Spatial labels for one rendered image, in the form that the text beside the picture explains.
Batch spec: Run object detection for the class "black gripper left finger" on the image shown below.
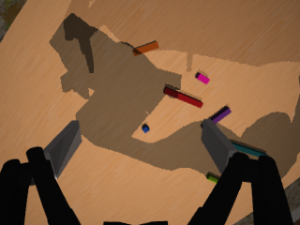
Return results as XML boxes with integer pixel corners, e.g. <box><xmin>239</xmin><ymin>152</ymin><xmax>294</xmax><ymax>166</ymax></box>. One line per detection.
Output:
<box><xmin>0</xmin><ymin>120</ymin><xmax>82</xmax><ymax>225</ymax></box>

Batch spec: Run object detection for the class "lime green rod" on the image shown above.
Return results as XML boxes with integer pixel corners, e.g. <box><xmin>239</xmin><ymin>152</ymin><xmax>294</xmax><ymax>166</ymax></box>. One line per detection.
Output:
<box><xmin>206</xmin><ymin>173</ymin><xmax>219</xmax><ymax>183</ymax></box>

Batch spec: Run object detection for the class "dark red rod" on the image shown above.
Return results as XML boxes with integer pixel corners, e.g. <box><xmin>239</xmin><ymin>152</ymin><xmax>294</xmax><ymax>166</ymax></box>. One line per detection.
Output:
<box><xmin>163</xmin><ymin>87</ymin><xmax>203</xmax><ymax>108</ymax></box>

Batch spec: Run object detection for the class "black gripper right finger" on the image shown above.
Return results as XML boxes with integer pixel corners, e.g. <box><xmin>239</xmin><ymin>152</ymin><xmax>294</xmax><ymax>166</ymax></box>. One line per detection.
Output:
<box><xmin>187</xmin><ymin>119</ymin><xmax>293</xmax><ymax>225</ymax></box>

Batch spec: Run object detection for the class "orange rod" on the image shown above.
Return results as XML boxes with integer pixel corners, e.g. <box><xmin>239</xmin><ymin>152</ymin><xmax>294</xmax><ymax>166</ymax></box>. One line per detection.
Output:
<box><xmin>132</xmin><ymin>42</ymin><xmax>159</xmax><ymax>56</ymax></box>

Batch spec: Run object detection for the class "purple rod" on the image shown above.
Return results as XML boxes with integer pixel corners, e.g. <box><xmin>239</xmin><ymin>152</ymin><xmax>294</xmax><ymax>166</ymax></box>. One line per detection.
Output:
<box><xmin>210</xmin><ymin>106</ymin><xmax>232</xmax><ymax>124</ymax></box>

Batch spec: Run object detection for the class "turquoise rod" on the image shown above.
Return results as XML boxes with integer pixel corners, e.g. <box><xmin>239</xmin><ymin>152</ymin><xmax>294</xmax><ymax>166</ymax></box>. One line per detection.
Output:
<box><xmin>232</xmin><ymin>142</ymin><xmax>268</xmax><ymax>157</ymax></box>

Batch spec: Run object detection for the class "short magenta block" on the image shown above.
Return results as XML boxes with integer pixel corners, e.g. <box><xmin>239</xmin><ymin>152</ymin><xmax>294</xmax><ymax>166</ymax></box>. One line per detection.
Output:
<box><xmin>196</xmin><ymin>73</ymin><xmax>210</xmax><ymax>84</ymax></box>

